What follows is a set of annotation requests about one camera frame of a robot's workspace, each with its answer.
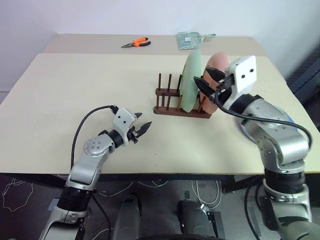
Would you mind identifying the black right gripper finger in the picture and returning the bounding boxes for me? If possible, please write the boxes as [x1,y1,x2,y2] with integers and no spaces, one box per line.
[205,66,227,83]
[193,76,219,102]

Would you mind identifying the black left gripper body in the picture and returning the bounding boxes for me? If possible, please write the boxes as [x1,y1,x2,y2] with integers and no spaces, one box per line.
[126,126,140,145]

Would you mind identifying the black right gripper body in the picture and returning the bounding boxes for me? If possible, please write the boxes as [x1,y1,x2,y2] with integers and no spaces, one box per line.
[215,73,236,101]

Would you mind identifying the pink plate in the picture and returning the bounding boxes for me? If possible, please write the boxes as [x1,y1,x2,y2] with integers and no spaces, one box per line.
[200,51,231,115]

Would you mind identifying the dark wooden dish rack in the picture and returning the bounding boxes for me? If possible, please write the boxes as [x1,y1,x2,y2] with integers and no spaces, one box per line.
[152,72,213,120]

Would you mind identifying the green plate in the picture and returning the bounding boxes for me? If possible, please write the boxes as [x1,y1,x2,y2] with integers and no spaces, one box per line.
[179,49,203,114]

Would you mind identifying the clear plastic bag with parts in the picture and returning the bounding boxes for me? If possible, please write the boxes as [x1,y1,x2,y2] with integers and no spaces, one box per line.
[175,31,217,51]

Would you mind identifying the blue plate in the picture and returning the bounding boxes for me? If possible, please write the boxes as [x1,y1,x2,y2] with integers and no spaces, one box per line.
[237,112,305,145]

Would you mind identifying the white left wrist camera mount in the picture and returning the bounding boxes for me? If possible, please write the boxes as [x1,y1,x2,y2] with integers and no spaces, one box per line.
[111,107,137,141]

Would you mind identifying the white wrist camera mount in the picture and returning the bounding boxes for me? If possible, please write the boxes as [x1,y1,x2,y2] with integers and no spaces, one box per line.
[111,107,137,141]
[228,55,258,101]

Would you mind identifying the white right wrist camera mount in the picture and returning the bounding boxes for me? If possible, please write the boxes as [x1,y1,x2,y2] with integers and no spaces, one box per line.
[228,55,258,101]

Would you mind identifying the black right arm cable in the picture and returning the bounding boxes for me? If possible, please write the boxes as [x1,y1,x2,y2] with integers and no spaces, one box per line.
[214,86,314,149]

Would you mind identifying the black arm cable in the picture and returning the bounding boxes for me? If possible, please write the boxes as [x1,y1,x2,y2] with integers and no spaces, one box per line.
[214,86,314,149]
[70,105,119,171]

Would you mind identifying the dark table frame rail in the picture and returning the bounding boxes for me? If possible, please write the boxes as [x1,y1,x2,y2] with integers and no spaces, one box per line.
[0,171,266,185]

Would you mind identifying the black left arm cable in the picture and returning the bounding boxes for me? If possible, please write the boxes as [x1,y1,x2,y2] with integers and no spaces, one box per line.
[70,105,119,171]

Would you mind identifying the orange-handled pliers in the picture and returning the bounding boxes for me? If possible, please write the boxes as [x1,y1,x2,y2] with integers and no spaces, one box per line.
[120,37,152,49]

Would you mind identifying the white floor cable bundle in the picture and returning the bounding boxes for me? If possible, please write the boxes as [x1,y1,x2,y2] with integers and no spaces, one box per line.
[190,179,224,209]

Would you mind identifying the white floor cable loop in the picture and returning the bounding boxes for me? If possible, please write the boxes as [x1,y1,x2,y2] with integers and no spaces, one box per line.
[0,177,35,214]

